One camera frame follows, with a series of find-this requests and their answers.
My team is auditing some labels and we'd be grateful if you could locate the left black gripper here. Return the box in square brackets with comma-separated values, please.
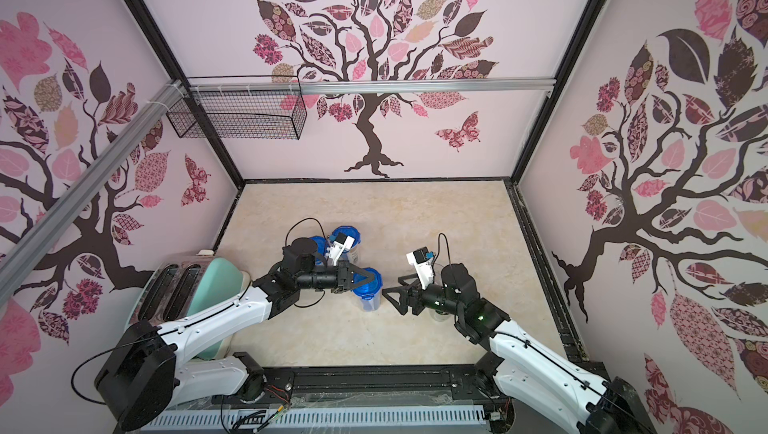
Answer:
[296, 260, 374, 294]

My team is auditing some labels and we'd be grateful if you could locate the white slotted cable duct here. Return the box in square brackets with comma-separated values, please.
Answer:
[140, 405, 488, 433]

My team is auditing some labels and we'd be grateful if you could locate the black wire basket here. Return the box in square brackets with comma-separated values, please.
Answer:
[167, 74, 308, 140]

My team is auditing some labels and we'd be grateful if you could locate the aluminium rail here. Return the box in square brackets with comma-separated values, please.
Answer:
[1, 80, 186, 303]
[189, 78, 556, 96]

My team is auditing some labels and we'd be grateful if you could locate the mint green silver toaster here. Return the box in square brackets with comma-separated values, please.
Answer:
[126, 249, 251, 326]

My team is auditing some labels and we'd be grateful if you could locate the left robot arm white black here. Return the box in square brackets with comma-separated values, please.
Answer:
[94, 237, 376, 433]

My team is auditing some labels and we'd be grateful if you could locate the left aluminium rail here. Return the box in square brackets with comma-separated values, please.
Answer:
[1, 80, 186, 303]

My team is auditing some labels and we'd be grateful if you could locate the clear drinking glass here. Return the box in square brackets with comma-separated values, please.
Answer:
[429, 310, 453, 322]

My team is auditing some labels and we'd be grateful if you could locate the back aluminium rail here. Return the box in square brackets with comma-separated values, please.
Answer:
[189, 78, 556, 96]

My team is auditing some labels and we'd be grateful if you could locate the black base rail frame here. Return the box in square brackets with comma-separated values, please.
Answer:
[113, 361, 634, 434]

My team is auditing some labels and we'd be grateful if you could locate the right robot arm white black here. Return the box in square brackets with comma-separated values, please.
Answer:
[382, 263, 656, 433]

